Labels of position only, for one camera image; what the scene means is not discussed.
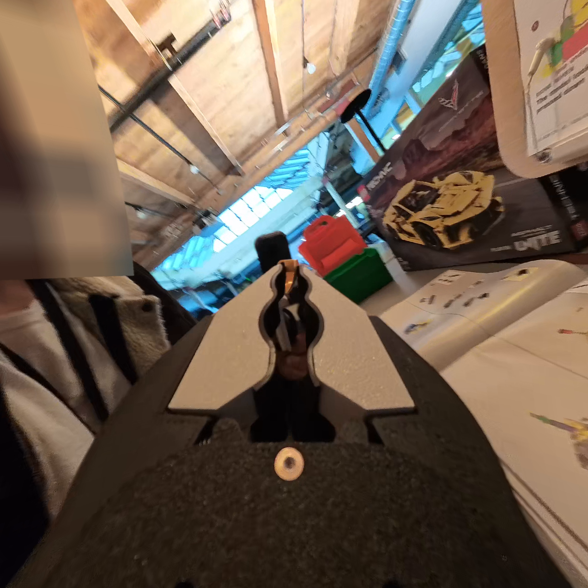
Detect white mounted projector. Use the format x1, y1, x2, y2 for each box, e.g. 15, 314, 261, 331
193, 209, 221, 235

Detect black disc-headed floor lamp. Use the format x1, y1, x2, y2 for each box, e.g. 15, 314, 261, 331
340, 89, 386, 152

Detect silver ventilation duct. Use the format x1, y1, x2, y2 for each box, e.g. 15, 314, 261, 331
367, 0, 419, 106

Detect open instruction booklet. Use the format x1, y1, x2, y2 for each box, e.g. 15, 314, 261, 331
381, 259, 588, 588

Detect brown fleece-lined jacket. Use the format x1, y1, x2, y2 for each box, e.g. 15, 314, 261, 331
46, 262, 198, 368

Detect small yellow brick piece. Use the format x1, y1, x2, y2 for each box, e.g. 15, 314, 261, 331
280, 259, 300, 295

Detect toy car set box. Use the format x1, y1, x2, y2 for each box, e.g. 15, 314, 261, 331
358, 43, 588, 272

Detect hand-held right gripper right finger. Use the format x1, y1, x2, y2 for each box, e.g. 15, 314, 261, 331
294, 266, 416, 439

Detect instruction board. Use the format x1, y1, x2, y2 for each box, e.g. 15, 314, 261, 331
480, 0, 588, 180

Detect person's left hand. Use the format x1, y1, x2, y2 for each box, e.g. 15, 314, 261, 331
276, 331, 308, 379

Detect red plastic case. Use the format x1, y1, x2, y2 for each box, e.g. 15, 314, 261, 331
299, 215, 368, 276

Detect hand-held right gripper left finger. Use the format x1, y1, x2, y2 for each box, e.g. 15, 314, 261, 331
168, 263, 295, 442

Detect green plastic bin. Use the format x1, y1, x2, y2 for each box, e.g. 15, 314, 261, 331
324, 248, 394, 304

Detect white striped shirt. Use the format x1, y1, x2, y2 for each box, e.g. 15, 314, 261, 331
0, 280, 134, 520

